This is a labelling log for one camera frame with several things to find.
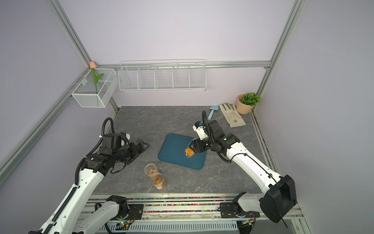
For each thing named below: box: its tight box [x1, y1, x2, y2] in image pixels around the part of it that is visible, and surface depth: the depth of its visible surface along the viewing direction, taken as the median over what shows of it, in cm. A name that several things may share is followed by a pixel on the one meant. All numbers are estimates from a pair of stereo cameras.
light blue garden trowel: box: [207, 104, 219, 121], surface depth 121 cm
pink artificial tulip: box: [89, 60, 105, 95], surface depth 92 cm
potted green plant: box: [236, 92, 261, 115], surface depth 110 cm
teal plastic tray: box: [158, 133, 207, 170], surface depth 95 cm
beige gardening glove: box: [219, 102, 246, 128], surface depth 118 cm
